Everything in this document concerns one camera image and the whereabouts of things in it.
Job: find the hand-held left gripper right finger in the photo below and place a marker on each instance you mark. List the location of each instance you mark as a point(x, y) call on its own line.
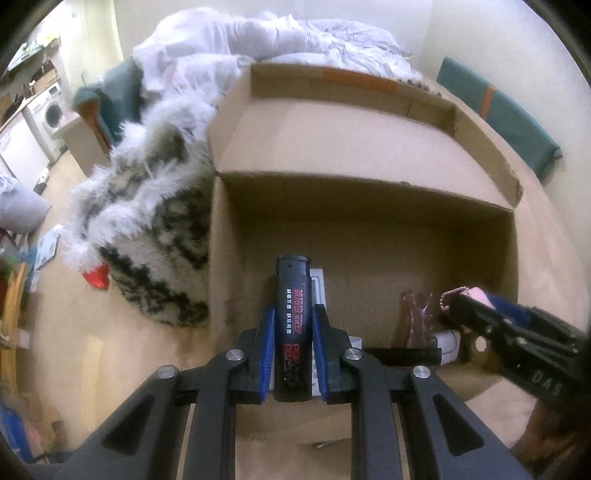
point(321, 353)

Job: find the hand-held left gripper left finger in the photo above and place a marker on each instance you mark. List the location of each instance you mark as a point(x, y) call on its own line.
point(267, 353)

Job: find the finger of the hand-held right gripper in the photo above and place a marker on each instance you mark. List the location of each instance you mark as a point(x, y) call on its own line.
point(485, 321)
point(521, 314)

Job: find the black lighter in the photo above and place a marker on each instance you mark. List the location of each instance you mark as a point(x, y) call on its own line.
point(293, 323)

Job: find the large cardboard box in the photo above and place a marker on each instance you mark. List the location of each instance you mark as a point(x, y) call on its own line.
point(360, 217)

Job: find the person's right forearm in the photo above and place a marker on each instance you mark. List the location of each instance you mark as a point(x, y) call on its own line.
point(549, 443)

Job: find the gold metal object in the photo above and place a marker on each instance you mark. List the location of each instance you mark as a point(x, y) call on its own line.
point(480, 350)

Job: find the black flat bar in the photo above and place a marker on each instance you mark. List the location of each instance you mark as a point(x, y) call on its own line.
point(401, 356)

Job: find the furry black and white blanket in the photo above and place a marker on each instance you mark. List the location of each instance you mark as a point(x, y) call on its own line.
point(152, 221)

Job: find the red foil packet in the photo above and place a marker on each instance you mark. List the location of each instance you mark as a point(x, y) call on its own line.
point(97, 278)

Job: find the teal cushion with orange stripe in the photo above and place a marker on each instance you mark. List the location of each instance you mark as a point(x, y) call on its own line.
point(517, 120)

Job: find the light blue booklet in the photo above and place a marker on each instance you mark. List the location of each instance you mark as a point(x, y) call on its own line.
point(46, 249)

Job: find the yellow wooden chair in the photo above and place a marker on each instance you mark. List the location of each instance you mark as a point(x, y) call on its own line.
point(11, 323)

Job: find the blue plastic item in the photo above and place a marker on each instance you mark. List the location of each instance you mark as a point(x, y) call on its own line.
point(8, 429)

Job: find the grey pillow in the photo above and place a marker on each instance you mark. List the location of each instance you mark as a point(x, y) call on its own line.
point(21, 210)

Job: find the white crumpled duvet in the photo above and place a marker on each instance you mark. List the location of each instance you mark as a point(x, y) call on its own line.
point(277, 41)

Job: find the white washing machine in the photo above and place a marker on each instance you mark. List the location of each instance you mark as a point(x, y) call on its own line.
point(51, 113)

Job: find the white kitchen cabinet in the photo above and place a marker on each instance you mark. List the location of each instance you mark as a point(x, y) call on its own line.
point(16, 147)

